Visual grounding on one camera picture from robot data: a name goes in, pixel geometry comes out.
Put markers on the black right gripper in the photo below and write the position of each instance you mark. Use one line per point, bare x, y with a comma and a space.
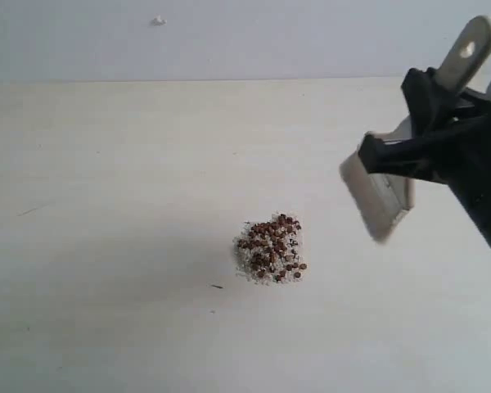
423, 145

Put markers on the white paint brush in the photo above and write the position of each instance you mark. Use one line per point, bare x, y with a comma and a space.
384, 199

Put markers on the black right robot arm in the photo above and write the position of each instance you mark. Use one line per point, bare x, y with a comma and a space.
476, 204

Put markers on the pile of rice and pellets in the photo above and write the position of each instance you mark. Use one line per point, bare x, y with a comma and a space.
271, 251

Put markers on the white wall plug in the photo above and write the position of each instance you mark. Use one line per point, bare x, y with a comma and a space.
158, 21

